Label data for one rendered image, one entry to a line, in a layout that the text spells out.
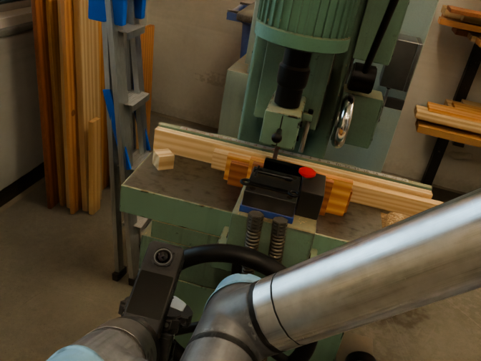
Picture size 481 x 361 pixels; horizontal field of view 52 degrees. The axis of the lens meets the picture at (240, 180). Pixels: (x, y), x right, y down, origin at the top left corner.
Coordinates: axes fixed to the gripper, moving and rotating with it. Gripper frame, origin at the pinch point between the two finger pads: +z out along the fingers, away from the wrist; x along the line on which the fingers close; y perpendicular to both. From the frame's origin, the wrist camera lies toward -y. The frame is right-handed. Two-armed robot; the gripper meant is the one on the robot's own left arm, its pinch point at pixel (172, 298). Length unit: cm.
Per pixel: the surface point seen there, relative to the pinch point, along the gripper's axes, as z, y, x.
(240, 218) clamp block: 8.6, -13.2, 6.2
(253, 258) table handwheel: 1.0, -8.4, 10.2
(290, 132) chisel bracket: 22.7, -30.9, 10.7
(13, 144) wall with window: 143, -16, -115
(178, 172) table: 28.0, -18.5, -10.0
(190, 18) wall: 243, -123, -77
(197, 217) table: 20.8, -11.0, -2.8
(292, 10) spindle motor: 9, -49, 7
